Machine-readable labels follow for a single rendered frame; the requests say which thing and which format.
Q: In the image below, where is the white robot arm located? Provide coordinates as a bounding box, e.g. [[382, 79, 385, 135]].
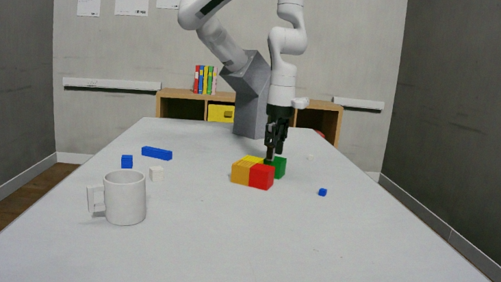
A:
[[177, 0, 309, 109]]

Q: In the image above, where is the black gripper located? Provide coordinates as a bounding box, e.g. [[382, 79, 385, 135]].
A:
[[264, 103, 294, 161]]

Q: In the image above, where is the white mug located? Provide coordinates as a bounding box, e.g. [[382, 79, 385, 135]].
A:
[[86, 169, 146, 226]]

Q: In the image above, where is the dark green cube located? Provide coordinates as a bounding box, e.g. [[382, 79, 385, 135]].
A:
[[264, 156, 287, 179]]

